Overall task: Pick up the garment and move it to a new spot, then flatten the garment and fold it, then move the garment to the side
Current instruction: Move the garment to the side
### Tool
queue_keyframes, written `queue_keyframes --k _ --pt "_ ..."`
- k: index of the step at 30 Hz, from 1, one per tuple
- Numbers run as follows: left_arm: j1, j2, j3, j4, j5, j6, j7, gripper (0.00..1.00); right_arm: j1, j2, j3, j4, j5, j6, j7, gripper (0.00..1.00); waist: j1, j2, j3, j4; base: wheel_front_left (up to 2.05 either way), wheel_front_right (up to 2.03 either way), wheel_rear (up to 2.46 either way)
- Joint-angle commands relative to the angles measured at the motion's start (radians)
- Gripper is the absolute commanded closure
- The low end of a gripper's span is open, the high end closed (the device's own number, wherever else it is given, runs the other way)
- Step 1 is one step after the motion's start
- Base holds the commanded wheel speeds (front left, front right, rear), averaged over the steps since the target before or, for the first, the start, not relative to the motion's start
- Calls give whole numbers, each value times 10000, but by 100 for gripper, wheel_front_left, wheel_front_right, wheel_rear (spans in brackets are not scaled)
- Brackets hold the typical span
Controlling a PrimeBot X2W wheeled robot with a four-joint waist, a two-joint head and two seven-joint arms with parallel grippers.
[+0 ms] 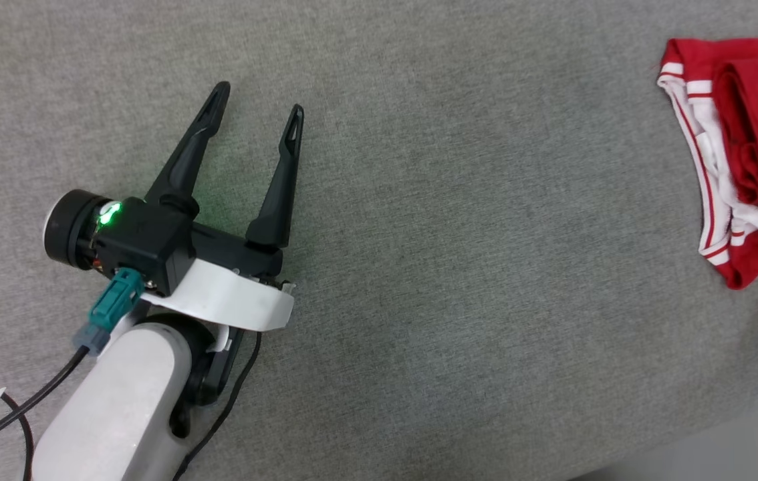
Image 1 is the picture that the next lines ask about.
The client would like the teal cable connector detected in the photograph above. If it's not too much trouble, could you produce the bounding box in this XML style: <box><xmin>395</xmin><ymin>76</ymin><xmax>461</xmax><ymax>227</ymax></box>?
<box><xmin>73</xmin><ymin>267</ymin><xmax>147</xmax><ymax>355</ymax></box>

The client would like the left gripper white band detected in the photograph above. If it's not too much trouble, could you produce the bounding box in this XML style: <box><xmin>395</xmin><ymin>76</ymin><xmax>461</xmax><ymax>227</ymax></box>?
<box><xmin>43</xmin><ymin>80</ymin><xmax>305</xmax><ymax>333</ymax></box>

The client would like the thick black cable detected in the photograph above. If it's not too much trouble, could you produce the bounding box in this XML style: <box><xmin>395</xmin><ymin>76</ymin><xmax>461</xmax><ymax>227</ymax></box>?
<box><xmin>0</xmin><ymin>347</ymin><xmax>90</xmax><ymax>462</ymax></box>

